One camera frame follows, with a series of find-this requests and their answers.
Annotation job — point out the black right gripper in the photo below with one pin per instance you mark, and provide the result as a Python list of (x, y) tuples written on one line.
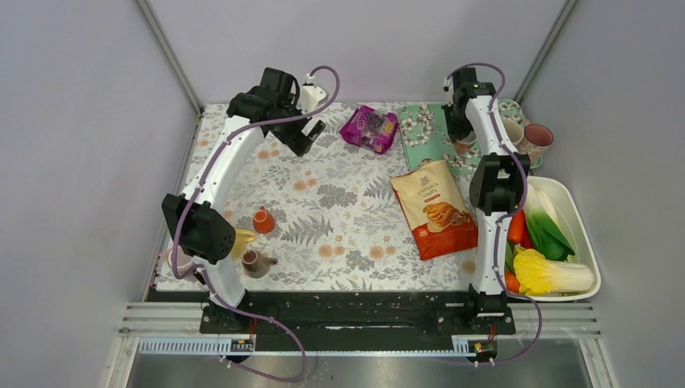
[(456, 132)]

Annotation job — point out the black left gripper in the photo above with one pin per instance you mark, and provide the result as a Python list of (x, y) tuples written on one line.
[(298, 141)]

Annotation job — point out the small white-lined floral cup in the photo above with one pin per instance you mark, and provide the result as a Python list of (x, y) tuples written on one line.
[(464, 145)]

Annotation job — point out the teal and cream mug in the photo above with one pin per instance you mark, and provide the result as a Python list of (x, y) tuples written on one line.
[(514, 130)]

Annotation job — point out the pink floral mug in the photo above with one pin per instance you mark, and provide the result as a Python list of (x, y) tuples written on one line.
[(536, 139)]

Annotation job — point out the small orange mug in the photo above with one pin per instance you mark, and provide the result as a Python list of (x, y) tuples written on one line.
[(263, 221)]

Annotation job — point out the yellow mug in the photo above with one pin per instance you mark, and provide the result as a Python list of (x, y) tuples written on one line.
[(242, 238)]

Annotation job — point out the brown butterfly mug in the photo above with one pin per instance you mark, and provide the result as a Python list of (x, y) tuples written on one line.
[(257, 265)]

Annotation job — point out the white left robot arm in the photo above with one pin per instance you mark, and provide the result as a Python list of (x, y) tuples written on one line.
[(202, 238)]

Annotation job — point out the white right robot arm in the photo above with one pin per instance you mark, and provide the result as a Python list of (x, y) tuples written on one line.
[(498, 188)]

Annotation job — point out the green bird-patterned tray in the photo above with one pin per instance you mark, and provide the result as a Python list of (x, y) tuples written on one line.
[(424, 138)]

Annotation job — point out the purple snack bag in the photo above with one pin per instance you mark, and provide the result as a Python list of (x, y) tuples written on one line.
[(371, 129)]

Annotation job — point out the cassava chips bag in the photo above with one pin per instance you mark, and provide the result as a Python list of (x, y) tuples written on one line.
[(435, 211)]

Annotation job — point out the toy carrot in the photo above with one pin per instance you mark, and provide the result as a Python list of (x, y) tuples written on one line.
[(512, 282), (517, 228)]

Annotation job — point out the white plastic bin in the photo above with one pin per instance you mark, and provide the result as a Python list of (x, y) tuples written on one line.
[(572, 227)]

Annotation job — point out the toy bok choy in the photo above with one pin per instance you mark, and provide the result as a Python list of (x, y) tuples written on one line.
[(543, 230)]

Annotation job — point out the toy napa cabbage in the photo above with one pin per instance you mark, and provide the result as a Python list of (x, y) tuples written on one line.
[(538, 276)]

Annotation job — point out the pale pink cup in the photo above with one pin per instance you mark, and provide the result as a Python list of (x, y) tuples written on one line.
[(184, 263)]

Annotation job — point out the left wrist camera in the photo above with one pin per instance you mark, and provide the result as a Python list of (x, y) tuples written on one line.
[(311, 96)]

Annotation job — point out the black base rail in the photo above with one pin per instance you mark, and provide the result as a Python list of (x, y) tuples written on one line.
[(348, 322)]

